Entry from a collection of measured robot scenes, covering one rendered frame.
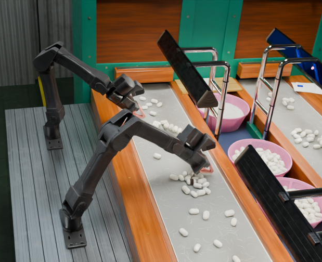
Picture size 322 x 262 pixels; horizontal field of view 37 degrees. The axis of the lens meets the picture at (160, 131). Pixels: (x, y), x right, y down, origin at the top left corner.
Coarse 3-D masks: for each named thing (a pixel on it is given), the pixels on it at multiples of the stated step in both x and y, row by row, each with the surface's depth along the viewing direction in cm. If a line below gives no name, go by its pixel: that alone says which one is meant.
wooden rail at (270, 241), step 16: (176, 96) 242; (192, 112) 226; (208, 128) 214; (224, 160) 194; (224, 176) 186; (240, 192) 177; (256, 208) 169; (256, 224) 162; (272, 240) 156; (272, 256) 151; (288, 256) 151
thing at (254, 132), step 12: (276, 48) 210; (288, 48) 212; (264, 60) 212; (288, 60) 198; (300, 60) 199; (312, 60) 200; (264, 84) 213; (276, 84) 203; (276, 96) 205; (252, 108) 226; (264, 108) 217; (252, 120) 229; (252, 132) 227; (264, 132) 216
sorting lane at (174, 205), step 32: (160, 96) 243; (160, 128) 216; (160, 160) 195; (160, 192) 177; (224, 192) 180; (192, 224) 164; (224, 224) 165; (192, 256) 151; (224, 256) 152; (256, 256) 153
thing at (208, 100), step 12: (168, 36) 214; (168, 48) 209; (168, 60) 205; (180, 60) 195; (180, 72) 191; (192, 72) 183; (192, 84) 180; (204, 84) 173; (192, 96) 176; (204, 96) 170
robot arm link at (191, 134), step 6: (186, 126) 176; (192, 126) 175; (186, 132) 175; (192, 132) 175; (198, 132) 175; (180, 138) 176; (186, 138) 174; (192, 138) 176; (198, 138) 176; (174, 144) 170; (192, 144) 176; (174, 150) 171; (180, 150) 172
